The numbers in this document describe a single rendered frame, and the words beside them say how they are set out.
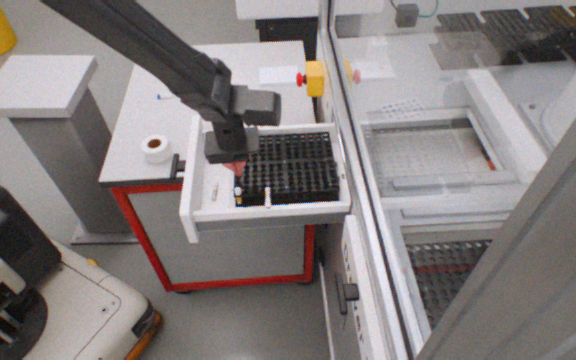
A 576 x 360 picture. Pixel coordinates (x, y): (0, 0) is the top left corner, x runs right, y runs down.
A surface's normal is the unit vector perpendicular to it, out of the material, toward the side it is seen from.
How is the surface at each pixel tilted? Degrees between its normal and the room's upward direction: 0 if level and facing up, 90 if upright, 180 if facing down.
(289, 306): 0
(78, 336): 0
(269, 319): 0
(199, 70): 74
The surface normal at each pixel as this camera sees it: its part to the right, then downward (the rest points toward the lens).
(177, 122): -0.01, -0.66
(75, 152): 0.00, 0.75
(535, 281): -1.00, 0.06
